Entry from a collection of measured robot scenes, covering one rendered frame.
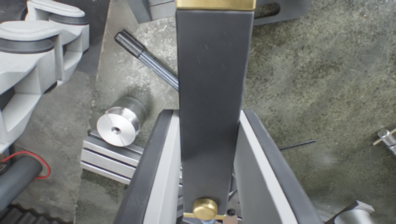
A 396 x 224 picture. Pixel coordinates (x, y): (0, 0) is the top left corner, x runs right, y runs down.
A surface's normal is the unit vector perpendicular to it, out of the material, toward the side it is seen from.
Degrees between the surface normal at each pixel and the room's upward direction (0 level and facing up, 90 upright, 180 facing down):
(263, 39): 0
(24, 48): 61
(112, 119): 0
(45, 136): 0
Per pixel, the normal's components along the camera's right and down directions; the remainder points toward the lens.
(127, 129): -0.09, 0.51
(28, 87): 0.32, 0.57
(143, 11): 0.00, 0.83
